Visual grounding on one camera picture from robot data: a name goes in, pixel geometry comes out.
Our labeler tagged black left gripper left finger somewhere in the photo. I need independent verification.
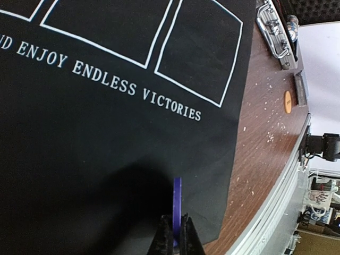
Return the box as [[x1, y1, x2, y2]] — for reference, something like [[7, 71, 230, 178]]
[[148, 215, 174, 255]]

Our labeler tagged black poker table mat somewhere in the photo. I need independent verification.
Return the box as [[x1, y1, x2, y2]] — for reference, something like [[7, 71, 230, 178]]
[[1, 1, 256, 254]]

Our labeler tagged purple small blind button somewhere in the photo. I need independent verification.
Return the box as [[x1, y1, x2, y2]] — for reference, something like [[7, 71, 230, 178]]
[[173, 177, 182, 247]]

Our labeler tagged aluminium front rail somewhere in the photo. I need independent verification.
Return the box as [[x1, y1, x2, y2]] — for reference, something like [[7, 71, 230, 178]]
[[226, 113, 311, 255]]

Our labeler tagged poker chip row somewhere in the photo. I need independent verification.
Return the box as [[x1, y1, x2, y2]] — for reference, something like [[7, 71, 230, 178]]
[[286, 15, 299, 43]]

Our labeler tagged aluminium poker chip case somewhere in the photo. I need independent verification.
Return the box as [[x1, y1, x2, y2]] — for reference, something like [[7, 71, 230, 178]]
[[256, 0, 339, 70]]

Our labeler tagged orange big blind button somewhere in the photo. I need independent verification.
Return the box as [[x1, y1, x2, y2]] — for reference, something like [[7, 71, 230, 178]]
[[283, 91, 292, 114]]

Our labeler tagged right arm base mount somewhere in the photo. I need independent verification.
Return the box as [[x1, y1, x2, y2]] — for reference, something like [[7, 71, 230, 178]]
[[298, 125, 339, 172]]

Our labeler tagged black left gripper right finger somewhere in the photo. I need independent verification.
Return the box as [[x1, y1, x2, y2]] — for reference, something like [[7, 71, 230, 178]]
[[179, 214, 206, 255]]

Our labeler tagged grey playing card deck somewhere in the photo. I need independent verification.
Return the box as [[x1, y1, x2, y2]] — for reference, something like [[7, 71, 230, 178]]
[[294, 71, 307, 107]]

